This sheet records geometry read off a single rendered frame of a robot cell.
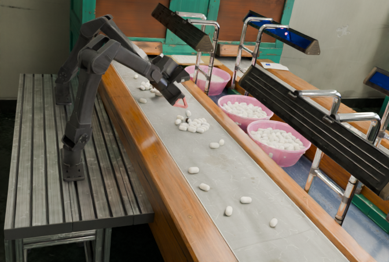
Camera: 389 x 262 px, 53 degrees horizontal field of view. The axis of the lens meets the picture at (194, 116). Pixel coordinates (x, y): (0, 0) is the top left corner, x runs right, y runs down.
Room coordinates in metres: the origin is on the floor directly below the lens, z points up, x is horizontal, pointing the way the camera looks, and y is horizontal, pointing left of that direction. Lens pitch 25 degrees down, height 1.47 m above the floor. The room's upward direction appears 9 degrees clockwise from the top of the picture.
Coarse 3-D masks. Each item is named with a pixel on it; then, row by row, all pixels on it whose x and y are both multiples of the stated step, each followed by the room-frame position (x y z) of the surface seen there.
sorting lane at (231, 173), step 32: (160, 96) 1.73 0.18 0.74; (192, 96) 1.79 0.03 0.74; (160, 128) 1.40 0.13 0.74; (192, 160) 1.19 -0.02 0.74; (224, 160) 1.23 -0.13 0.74; (224, 192) 1.03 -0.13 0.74; (256, 192) 1.06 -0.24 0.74; (224, 224) 0.88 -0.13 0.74; (256, 224) 0.90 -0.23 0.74; (288, 224) 0.93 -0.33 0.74; (256, 256) 0.78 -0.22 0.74; (288, 256) 0.80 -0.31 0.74; (320, 256) 0.81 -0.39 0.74
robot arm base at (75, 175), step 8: (64, 152) 1.12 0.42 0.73; (72, 152) 1.12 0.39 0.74; (80, 152) 1.15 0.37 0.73; (64, 160) 1.12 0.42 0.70; (72, 160) 1.12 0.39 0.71; (80, 160) 1.15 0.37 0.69; (64, 168) 1.11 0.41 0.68; (72, 168) 1.11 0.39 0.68; (80, 168) 1.12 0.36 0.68; (64, 176) 1.06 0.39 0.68; (72, 176) 1.07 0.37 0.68; (80, 176) 1.08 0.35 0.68
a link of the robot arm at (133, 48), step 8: (104, 16) 1.72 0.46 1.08; (88, 24) 1.64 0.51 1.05; (96, 24) 1.64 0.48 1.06; (104, 24) 1.65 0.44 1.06; (112, 24) 1.67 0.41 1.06; (88, 32) 1.64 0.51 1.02; (104, 32) 1.65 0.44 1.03; (112, 32) 1.65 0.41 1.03; (120, 32) 1.67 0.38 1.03; (120, 40) 1.65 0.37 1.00; (128, 40) 1.66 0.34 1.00; (128, 48) 1.64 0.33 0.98; (136, 48) 1.67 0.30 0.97; (144, 56) 1.67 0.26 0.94
